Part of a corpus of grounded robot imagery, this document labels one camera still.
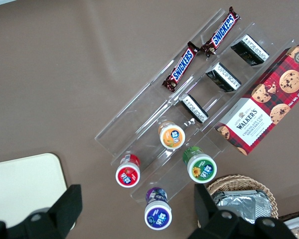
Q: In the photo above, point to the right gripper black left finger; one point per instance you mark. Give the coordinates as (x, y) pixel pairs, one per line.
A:
(62, 211)

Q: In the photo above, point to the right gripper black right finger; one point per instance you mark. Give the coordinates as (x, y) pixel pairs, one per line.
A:
(209, 219)

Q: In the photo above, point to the aluminium foil tray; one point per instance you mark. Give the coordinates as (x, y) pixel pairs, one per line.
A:
(244, 204)

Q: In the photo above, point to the cream rectangular serving tray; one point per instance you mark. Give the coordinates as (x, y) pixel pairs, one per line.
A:
(22, 184)

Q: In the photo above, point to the light wicker basket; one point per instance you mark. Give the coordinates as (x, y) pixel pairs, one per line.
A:
(239, 180)

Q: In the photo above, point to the green gum jar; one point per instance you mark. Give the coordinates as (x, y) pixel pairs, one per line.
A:
(201, 169)

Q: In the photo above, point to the purple blueberry gum jar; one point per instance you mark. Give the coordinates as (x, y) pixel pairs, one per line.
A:
(158, 215)

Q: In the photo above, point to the red strawberry gum jar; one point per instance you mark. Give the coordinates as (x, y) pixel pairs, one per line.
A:
(127, 174)

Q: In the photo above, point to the orange gum jar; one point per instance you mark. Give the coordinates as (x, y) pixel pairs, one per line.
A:
(172, 138)

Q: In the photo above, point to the clear acrylic stepped snack display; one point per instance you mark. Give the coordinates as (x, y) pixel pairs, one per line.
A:
(129, 124)

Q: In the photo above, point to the small black chocolate box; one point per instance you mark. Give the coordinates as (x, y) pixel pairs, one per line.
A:
(223, 77)
(194, 108)
(249, 49)

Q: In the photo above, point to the red tartan Walkers shortbread box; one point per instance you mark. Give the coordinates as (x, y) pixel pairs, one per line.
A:
(264, 104)

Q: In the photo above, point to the Snickers chocolate bar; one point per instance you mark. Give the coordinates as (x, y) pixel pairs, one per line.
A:
(182, 67)
(223, 30)

